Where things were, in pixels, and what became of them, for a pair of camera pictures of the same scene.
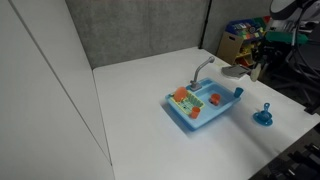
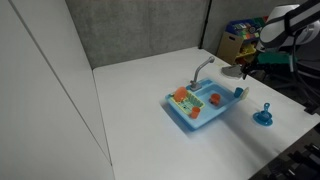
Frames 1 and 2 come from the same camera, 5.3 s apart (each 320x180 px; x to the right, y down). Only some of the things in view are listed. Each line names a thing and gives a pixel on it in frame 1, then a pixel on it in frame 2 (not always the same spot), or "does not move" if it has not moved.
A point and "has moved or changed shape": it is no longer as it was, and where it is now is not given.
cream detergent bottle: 255,73 has moved or changed shape
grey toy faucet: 195,86 does not move
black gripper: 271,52 -> 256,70
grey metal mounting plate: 235,71 does not move
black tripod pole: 205,25 does not move
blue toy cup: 238,91 does not move
